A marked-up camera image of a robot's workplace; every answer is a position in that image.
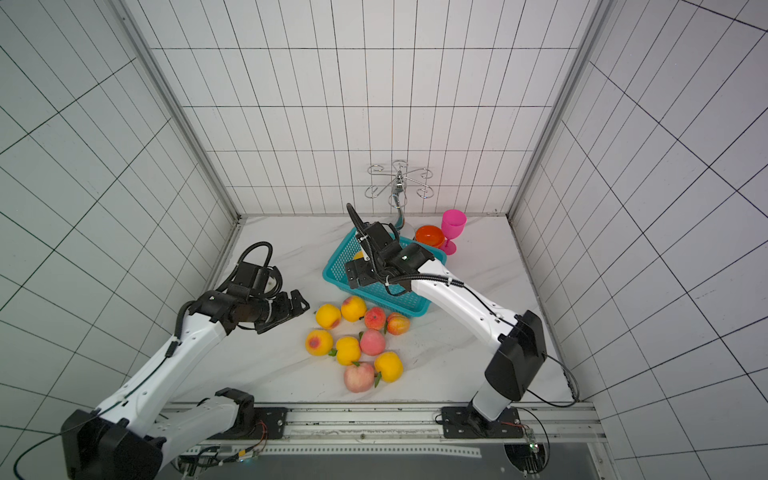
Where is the orange red peach right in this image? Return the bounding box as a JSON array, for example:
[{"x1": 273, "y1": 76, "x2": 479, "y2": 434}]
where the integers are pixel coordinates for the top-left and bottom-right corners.
[{"x1": 386, "y1": 312, "x2": 411, "y2": 336}]

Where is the yellow red peach top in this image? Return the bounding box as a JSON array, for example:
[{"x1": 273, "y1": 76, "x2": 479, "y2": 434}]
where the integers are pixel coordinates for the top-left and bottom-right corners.
[{"x1": 340, "y1": 296, "x2": 368, "y2": 322}]

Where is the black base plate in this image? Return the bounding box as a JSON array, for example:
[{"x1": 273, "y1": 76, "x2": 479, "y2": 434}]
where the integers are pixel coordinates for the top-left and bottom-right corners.
[
  {"x1": 210, "y1": 407, "x2": 288, "y2": 442},
  {"x1": 437, "y1": 406, "x2": 524, "y2": 440}
]

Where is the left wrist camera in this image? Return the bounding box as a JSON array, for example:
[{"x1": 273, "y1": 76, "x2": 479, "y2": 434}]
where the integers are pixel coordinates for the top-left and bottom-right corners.
[{"x1": 228, "y1": 262, "x2": 283, "y2": 298}]

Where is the red peach centre top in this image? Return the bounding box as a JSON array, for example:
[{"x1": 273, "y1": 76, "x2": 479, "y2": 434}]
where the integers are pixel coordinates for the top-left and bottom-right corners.
[{"x1": 363, "y1": 306, "x2": 387, "y2": 331}]

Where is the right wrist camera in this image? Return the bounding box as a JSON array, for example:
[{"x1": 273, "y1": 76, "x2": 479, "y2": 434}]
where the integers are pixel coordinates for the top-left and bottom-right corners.
[{"x1": 356, "y1": 222, "x2": 394, "y2": 254}]

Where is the teal plastic basket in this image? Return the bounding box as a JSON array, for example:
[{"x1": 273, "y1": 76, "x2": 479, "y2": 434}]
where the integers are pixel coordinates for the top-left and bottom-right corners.
[{"x1": 322, "y1": 227, "x2": 448, "y2": 318}]

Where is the yellow peach centre leaf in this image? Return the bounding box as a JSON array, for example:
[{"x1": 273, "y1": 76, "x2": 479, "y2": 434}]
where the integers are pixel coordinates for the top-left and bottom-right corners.
[{"x1": 328, "y1": 336, "x2": 362, "y2": 366}]

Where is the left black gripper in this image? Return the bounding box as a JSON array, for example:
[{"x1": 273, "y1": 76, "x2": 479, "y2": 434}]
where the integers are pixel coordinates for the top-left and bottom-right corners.
[{"x1": 247, "y1": 290, "x2": 310, "y2": 336}]

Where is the yellow peach red spot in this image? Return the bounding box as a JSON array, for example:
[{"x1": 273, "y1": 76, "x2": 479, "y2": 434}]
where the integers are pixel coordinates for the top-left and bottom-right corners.
[{"x1": 305, "y1": 329, "x2": 334, "y2": 356}]

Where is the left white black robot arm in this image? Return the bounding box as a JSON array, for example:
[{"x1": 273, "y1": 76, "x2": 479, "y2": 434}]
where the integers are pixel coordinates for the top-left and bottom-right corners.
[{"x1": 61, "y1": 290, "x2": 310, "y2": 479}]

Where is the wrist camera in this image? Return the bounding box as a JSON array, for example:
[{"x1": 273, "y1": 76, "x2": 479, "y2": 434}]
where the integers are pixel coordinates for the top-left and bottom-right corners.
[
  {"x1": 356, "y1": 222, "x2": 394, "y2": 254},
  {"x1": 228, "y1": 262, "x2": 283, "y2": 298}
]

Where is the pink plastic goblet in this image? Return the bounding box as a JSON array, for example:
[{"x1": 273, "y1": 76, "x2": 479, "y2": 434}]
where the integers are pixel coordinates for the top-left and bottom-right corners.
[{"x1": 441, "y1": 209, "x2": 467, "y2": 255}]

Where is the pink peach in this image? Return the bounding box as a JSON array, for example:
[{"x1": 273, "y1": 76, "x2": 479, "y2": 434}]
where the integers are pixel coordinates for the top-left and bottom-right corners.
[
  {"x1": 359, "y1": 329, "x2": 386, "y2": 357},
  {"x1": 344, "y1": 362, "x2": 376, "y2": 393}
]

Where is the aluminium mounting rail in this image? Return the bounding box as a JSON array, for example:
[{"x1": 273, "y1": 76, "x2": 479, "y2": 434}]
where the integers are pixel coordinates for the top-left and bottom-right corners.
[{"x1": 158, "y1": 403, "x2": 607, "y2": 461}]

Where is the orange plastic bowl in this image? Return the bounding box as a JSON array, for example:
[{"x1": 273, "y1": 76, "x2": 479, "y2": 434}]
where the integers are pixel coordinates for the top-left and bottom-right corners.
[{"x1": 413, "y1": 225, "x2": 446, "y2": 248}]

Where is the pink peach centre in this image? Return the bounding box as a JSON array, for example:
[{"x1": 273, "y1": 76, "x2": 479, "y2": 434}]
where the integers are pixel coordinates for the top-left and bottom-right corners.
[{"x1": 359, "y1": 329, "x2": 386, "y2": 357}]

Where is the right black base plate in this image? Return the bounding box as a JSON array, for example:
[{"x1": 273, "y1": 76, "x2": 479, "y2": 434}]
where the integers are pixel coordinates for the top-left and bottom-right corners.
[{"x1": 437, "y1": 406, "x2": 524, "y2": 440}]

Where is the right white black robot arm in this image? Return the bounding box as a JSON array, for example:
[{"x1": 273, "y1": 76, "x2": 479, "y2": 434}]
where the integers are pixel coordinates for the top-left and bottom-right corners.
[{"x1": 345, "y1": 236, "x2": 548, "y2": 426}]

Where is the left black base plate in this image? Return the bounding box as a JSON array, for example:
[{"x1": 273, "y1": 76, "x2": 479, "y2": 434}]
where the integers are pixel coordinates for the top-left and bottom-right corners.
[{"x1": 210, "y1": 407, "x2": 288, "y2": 442}]

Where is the pink peach bottom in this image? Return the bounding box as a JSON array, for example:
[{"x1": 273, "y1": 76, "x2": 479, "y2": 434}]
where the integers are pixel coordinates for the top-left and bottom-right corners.
[{"x1": 344, "y1": 362, "x2": 376, "y2": 393}]

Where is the metal cup drying rack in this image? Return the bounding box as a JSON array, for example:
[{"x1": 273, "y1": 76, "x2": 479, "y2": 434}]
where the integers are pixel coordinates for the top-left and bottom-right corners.
[{"x1": 365, "y1": 160, "x2": 434, "y2": 233}]

